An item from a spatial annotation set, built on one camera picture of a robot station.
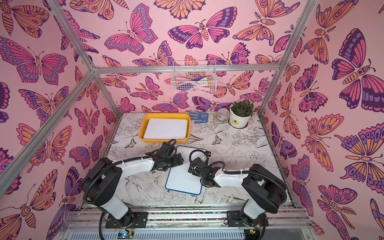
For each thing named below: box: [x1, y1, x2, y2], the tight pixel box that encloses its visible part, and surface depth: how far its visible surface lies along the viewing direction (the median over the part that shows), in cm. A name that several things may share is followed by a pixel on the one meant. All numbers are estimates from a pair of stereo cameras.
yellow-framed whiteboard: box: [143, 118, 188, 140], surface depth 112 cm
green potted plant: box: [230, 100, 257, 118], surface depth 102 cm
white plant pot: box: [229, 103, 251, 129], surface depth 108 cm
